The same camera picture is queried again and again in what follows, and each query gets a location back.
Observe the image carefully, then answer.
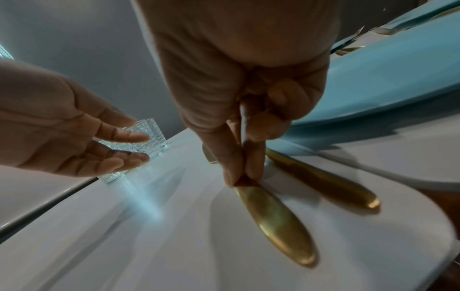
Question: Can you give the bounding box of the clear patterned glass tumbler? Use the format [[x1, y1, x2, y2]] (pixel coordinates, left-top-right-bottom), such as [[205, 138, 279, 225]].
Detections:
[[144, 117, 168, 150], [94, 120, 165, 185]]

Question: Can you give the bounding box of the large light blue plate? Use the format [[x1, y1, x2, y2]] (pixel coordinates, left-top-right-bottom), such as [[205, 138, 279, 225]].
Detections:
[[267, 17, 460, 152]]

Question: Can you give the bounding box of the white underplate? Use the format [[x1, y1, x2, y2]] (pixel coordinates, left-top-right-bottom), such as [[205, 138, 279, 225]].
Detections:
[[284, 119, 460, 186]]

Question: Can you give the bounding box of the gold cutlery piece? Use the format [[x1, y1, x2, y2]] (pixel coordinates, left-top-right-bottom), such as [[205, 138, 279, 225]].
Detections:
[[202, 143, 219, 164]]

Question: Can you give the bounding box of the gold fork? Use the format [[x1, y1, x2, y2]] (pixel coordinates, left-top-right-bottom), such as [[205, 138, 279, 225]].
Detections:
[[336, 45, 367, 56]]

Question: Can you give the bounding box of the white placemat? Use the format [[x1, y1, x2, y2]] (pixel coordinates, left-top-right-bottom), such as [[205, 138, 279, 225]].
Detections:
[[0, 127, 458, 291]]

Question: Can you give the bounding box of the person's right hand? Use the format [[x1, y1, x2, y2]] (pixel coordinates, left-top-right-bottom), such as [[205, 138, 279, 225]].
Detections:
[[131, 0, 342, 188]]

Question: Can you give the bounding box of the gold cutlery handle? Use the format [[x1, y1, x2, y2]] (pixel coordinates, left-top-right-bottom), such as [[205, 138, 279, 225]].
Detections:
[[265, 148, 381, 212]]

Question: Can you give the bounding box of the person's left hand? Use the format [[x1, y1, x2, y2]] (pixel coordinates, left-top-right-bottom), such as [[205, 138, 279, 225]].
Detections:
[[0, 58, 151, 178]]

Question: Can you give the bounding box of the gold table knife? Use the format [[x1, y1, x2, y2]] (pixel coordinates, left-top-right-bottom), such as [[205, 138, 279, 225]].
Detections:
[[233, 102, 319, 268]]

